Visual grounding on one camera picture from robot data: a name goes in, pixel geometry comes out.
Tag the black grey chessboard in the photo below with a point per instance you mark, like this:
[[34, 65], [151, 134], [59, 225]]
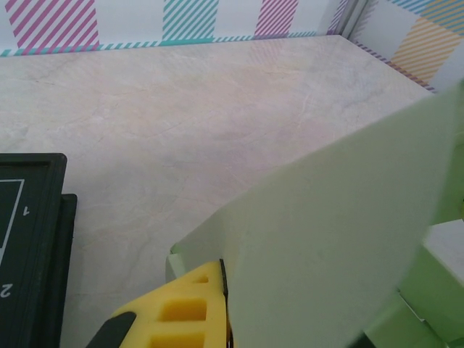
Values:
[[32, 235]]

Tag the aluminium frame post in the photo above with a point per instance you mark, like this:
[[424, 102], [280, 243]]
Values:
[[349, 18]]

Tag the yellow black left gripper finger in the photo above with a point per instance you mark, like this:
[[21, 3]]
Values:
[[145, 326]]

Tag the light green paper box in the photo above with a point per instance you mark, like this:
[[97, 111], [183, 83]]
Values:
[[326, 235]]

